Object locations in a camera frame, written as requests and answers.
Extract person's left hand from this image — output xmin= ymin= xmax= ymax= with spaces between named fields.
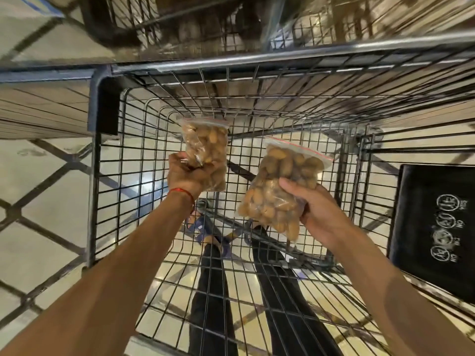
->
xmin=166 ymin=151 xmax=226 ymax=205

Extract person's right hand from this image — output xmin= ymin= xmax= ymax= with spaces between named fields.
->
xmin=279 ymin=177 xmax=352 ymax=253

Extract large clear bag of nuts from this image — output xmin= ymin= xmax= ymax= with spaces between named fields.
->
xmin=237 ymin=136 xmax=334 ymax=244

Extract small clear bag of nuts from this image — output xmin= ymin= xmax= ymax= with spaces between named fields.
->
xmin=180 ymin=118 xmax=230 ymax=192

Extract person's right forearm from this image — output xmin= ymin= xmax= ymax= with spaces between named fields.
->
xmin=320 ymin=226 xmax=475 ymax=356

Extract person's left forearm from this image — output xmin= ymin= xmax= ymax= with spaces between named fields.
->
xmin=0 ymin=190 xmax=195 ymax=356

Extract red thread wristband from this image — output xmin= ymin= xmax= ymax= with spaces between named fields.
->
xmin=169 ymin=187 xmax=196 ymax=215

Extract blue sandal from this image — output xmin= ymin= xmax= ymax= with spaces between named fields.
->
xmin=184 ymin=199 xmax=231 ymax=257

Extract black trousers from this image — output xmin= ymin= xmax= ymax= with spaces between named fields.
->
xmin=189 ymin=226 xmax=344 ymax=356

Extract black plastic cart seat flap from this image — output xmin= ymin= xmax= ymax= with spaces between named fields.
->
xmin=386 ymin=164 xmax=475 ymax=294

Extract metal wire shopping cart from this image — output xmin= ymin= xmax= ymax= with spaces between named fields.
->
xmin=0 ymin=33 xmax=475 ymax=356

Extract dark wire shopping cart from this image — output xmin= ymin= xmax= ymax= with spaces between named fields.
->
xmin=80 ymin=0 xmax=475 ymax=53

